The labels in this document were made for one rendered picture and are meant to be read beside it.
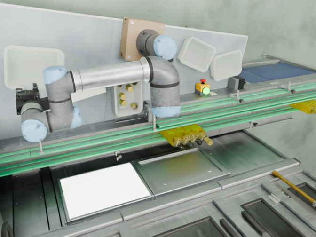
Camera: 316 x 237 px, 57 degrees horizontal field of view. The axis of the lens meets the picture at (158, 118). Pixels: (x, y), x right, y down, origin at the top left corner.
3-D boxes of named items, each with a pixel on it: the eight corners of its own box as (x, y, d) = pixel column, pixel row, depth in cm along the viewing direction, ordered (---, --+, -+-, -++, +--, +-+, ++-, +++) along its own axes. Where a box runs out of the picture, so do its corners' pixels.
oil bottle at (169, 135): (159, 132, 187) (174, 148, 169) (159, 125, 184) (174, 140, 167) (167, 131, 189) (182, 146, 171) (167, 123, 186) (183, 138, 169)
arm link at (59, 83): (184, 51, 105) (42, 73, 88) (185, 81, 110) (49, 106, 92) (169, 48, 115) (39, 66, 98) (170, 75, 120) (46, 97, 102)
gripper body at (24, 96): (15, 86, 110) (16, 101, 101) (39, 86, 114) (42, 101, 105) (16, 104, 114) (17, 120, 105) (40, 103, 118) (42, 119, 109)
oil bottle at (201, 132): (182, 127, 193) (200, 142, 176) (183, 120, 191) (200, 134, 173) (190, 126, 195) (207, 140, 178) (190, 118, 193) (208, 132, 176)
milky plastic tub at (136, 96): (111, 112, 181) (115, 117, 174) (109, 77, 171) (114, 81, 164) (138, 107, 187) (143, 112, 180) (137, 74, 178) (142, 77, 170)
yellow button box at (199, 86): (194, 92, 202) (200, 95, 196) (195, 82, 198) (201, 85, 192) (203, 90, 204) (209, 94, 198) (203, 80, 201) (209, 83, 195)
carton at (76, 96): (59, 91, 163) (61, 94, 158) (100, 79, 170) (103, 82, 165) (63, 100, 166) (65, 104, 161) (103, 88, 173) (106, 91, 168)
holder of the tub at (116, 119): (112, 119, 183) (115, 124, 177) (109, 77, 171) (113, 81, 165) (137, 114, 190) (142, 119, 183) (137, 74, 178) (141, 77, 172)
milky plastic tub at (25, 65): (3, 41, 116) (3, 44, 109) (61, 46, 127) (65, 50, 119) (4, 82, 123) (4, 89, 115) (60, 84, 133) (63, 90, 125)
